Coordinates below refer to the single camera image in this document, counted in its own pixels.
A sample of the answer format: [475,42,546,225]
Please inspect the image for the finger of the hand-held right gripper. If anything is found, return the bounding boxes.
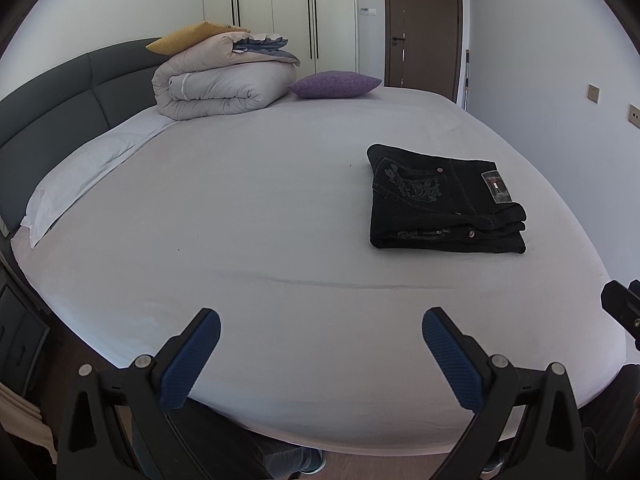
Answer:
[601,280,640,348]

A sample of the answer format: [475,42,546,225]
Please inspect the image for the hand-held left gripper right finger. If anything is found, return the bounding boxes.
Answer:
[421,307,587,480]

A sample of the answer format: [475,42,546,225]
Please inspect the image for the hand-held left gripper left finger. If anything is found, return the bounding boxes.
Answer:
[56,308,222,480]

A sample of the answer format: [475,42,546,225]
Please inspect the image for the black pants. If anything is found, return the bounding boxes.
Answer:
[367,144,527,255]

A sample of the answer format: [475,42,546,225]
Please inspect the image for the bed with white sheet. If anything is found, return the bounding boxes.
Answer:
[10,85,628,456]

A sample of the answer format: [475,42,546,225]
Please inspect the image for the person's left shoe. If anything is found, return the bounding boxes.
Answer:
[280,447,326,476]

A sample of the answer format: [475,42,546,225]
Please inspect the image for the dark nightstand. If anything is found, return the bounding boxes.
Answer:
[0,280,51,401]

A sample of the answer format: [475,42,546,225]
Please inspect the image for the beige cloth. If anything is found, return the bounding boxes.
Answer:
[0,385,56,466]

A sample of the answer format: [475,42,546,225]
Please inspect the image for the flat white pillow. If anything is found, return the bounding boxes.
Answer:
[22,110,181,250]

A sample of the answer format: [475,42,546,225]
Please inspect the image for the folded beige duvet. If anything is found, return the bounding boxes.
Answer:
[151,31,302,121]

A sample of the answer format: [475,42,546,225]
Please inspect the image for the grey padded headboard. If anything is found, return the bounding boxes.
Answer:
[0,37,166,241]

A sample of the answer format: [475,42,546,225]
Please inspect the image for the purple pillow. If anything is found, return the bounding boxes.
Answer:
[288,71,383,99]

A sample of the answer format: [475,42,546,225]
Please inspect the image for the yellow pillow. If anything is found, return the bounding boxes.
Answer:
[146,21,251,55]

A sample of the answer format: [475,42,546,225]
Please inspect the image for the brown door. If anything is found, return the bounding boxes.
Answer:
[382,0,463,103]

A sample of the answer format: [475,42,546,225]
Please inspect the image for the cream wardrobe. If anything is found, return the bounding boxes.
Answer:
[202,0,358,75]

